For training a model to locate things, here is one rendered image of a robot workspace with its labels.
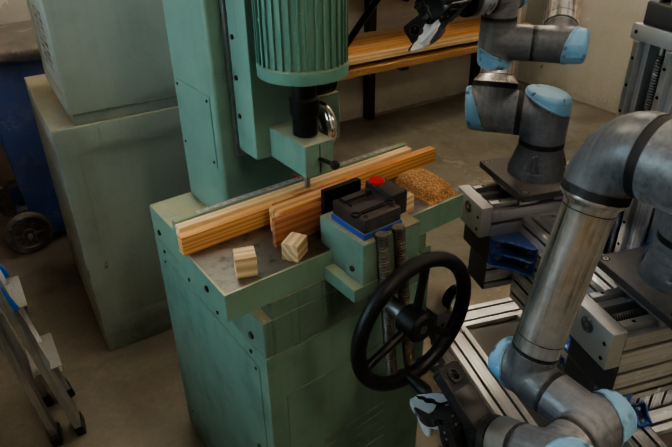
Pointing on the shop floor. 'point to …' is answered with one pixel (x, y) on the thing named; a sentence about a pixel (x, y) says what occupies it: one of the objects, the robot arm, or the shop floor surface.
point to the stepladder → (27, 370)
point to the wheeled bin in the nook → (24, 146)
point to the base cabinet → (281, 380)
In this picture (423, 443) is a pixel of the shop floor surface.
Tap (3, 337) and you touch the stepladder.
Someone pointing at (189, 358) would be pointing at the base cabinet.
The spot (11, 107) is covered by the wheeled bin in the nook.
